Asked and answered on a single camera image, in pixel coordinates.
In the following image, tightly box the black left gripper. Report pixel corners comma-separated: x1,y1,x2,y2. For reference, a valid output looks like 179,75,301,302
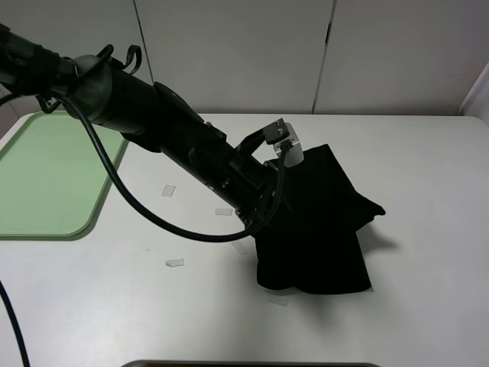
208,152,278,227

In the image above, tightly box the black short sleeve shirt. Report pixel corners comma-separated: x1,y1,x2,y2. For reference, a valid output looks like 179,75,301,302
254,145,386,295

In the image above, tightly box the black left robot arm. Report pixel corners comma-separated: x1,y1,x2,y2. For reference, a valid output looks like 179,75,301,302
1,27,289,227

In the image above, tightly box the light green plastic tray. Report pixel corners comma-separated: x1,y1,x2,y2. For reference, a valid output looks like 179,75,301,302
1,112,111,239

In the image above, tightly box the clear tape piece centre left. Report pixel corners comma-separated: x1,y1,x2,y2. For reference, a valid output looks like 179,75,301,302
215,208,233,216

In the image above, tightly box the clear tape piece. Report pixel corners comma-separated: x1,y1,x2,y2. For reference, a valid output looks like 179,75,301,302
165,258,185,268
215,208,233,216
162,185,176,197
232,240,248,255
267,295,289,307

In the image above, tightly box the clear tape piece lower centre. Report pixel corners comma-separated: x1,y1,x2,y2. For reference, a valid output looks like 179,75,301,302
232,240,248,255

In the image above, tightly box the clear tape piece front left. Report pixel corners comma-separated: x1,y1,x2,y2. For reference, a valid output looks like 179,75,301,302
165,258,185,268

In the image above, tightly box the clear tape piece front centre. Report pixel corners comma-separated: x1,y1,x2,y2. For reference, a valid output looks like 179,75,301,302
267,295,289,307

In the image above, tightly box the black door hinge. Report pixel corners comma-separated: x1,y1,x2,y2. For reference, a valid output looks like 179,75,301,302
325,22,332,45

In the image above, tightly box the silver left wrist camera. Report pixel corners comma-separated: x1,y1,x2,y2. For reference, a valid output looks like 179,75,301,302
235,118,305,168

